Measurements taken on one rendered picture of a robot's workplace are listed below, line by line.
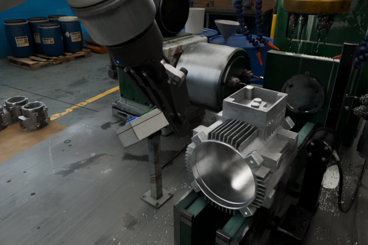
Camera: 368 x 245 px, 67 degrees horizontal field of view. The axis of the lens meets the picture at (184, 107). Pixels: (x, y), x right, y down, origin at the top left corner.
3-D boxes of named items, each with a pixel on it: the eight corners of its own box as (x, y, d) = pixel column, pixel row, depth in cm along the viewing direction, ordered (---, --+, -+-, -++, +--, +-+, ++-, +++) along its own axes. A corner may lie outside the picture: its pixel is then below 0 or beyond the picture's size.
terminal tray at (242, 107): (243, 110, 72) (246, 84, 70) (284, 122, 67) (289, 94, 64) (219, 128, 64) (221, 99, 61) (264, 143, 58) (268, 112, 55)
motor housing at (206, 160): (225, 154, 81) (230, 93, 73) (292, 180, 71) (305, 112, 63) (183, 192, 67) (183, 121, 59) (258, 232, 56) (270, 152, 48)
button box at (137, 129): (168, 122, 81) (160, 106, 81) (184, 115, 76) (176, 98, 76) (124, 149, 69) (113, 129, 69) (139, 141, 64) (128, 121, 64)
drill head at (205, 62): (185, 86, 134) (185, 33, 123) (257, 105, 114) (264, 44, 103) (148, 103, 116) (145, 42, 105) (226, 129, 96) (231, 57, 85)
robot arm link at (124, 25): (103, -35, 36) (125, 5, 41) (53, 6, 32) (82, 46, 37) (155, -37, 31) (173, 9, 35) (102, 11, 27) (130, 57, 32)
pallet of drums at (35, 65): (66, 50, 594) (59, 13, 563) (91, 56, 553) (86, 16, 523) (8, 63, 504) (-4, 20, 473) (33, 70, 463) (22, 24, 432)
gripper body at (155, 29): (167, 11, 35) (189, 65, 42) (122, 7, 40) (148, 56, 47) (131, 50, 32) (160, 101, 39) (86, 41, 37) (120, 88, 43)
